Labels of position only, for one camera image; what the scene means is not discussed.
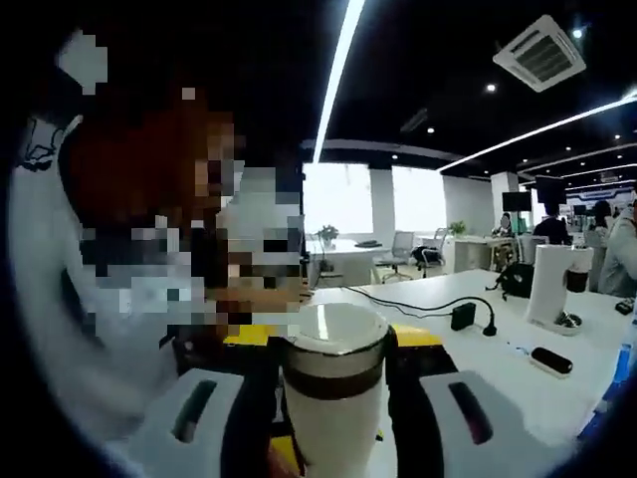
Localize black bag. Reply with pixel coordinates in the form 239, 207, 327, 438
486, 262, 536, 300

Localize white blue tissue pack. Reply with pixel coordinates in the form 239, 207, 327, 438
604, 343, 637, 419

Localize black plug cable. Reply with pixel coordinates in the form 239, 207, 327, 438
472, 297, 499, 339

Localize black power adapter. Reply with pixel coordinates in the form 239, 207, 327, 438
451, 302, 478, 332

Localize black oblong case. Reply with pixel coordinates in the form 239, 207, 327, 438
529, 346, 574, 380

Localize ceiling light strip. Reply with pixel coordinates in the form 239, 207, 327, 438
440, 94, 637, 173
313, 0, 367, 163

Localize white side desk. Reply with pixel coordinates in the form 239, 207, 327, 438
306, 238, 394, 288

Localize ceiling air conditioner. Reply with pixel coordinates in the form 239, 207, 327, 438
492, 14, 587, 94

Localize grey office chair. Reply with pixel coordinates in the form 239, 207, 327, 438
380, 231, 417, 284
412, 227, 449, 278

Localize white table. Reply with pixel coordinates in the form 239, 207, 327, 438
298, 268, 637, 449

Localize white water dispenser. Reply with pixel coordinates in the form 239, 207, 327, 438
527, 243, 596, 338

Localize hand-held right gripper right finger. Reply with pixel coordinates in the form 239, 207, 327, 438
389, 324, 553, 478

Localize small potted plant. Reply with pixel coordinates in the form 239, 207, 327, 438
318, 224, 340, 273

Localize black adapter cable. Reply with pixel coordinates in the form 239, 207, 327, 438
342, 285, 457, 319

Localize black monitor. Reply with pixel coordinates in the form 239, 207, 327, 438
534, 174, 568, 205
501, 192, 532, 213

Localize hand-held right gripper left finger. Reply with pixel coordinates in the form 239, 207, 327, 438
106, 324, 300, 478

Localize white cup brown band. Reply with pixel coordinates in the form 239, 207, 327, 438
281, 301, 399, 399

